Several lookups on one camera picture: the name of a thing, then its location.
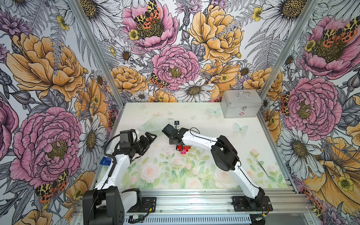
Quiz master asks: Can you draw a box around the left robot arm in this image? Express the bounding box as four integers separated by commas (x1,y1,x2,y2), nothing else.
82,129,157,225

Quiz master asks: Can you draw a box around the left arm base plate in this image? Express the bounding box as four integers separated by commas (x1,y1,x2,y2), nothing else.
135,197,157,213

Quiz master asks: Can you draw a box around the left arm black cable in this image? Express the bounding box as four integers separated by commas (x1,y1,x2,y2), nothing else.
103,133,122,175

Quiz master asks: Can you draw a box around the aluminium front rail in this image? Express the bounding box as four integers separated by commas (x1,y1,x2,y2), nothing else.
141,188,312,215

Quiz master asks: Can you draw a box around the long red lego brick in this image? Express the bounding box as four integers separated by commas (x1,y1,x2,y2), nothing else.
182,146,191,152

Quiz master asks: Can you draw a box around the small green circuit board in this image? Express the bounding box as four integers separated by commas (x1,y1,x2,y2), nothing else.
127,215,142,224

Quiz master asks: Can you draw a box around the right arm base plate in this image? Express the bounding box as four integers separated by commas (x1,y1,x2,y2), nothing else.
231,196,273,213

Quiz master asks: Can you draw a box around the silver metal case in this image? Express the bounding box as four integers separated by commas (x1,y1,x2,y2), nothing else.
221,90,262,118

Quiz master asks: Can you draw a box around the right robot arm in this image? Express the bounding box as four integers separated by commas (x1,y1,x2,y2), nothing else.
162,124,265,211

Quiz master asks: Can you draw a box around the blue white card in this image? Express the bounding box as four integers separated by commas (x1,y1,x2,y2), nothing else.
99,157,113,167

